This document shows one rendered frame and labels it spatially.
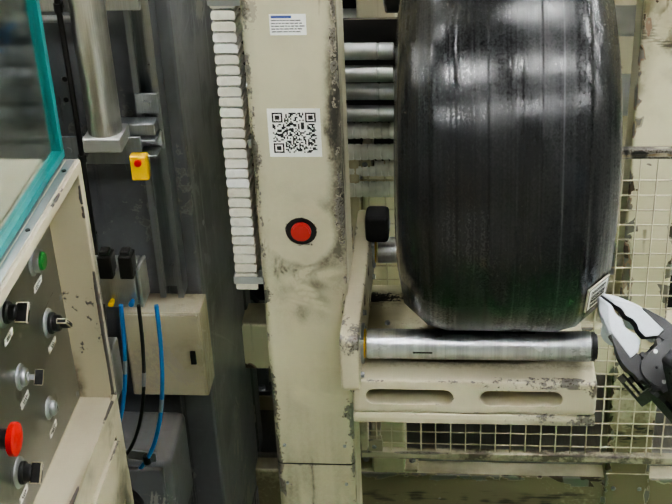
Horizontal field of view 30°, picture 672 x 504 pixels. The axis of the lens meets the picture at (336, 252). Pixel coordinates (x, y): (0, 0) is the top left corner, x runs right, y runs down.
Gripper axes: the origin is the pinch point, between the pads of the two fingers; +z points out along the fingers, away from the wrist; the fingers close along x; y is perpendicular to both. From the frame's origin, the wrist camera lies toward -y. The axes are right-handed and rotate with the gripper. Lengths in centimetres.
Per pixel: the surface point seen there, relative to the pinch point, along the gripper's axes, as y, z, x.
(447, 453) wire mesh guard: 93, 0, -8
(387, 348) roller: 19.7, 15.7, -22.8
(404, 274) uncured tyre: 2.6, 20.3, -18.7
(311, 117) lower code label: 1.4, 45.7, -14.6
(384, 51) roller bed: 31, 57, 13
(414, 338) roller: 18.6, 14.3, -18.9
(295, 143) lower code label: 4.8, 45.0, -17.8
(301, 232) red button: 15.1, 36.5, -22.7
